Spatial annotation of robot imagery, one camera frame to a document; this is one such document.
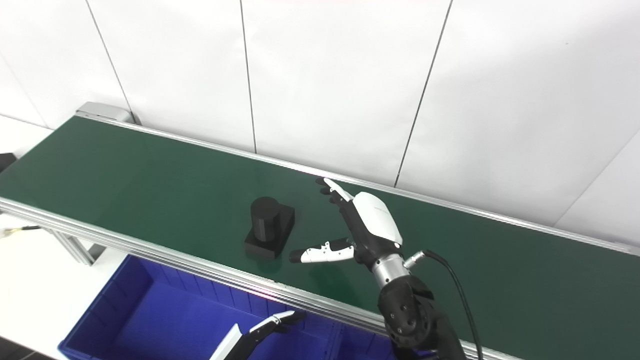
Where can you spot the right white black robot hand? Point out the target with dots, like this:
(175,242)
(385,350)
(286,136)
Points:
(375,220)

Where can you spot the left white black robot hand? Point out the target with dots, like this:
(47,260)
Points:
(227,345)

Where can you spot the black block part with cylinder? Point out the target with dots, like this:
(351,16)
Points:
(267,220)

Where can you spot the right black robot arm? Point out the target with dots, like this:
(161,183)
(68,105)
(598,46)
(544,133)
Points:
(410,310)

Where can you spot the blue plastic bin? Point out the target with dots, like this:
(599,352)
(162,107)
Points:
(365,345)
(150,320)

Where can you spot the aluminium conveyor leg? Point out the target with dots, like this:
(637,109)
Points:
(75,247)

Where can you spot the black box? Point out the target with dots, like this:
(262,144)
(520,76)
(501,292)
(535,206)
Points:
(6,162)

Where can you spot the green conveyor belt aluminium frame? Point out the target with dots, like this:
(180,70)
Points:
(150,185)

